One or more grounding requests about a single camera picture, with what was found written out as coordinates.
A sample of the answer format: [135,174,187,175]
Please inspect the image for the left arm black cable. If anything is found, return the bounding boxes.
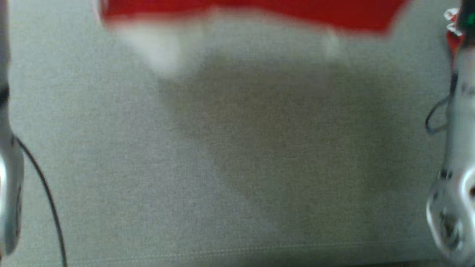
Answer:
[11,135,68,267]

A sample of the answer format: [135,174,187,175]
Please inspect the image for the red garment with striped band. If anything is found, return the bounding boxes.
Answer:
[96,0,412,76]

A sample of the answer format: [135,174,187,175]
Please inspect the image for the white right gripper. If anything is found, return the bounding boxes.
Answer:
[457,0,475,37]

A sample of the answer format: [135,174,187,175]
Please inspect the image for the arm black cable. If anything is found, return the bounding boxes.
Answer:
[11,135,68,267]
[424,72,459,135]

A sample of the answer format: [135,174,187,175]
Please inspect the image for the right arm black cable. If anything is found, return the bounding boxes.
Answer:
[424,72,459,135]

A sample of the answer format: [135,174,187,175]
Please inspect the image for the large grey sofa seat cushion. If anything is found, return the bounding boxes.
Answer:
[0,0,475,267]

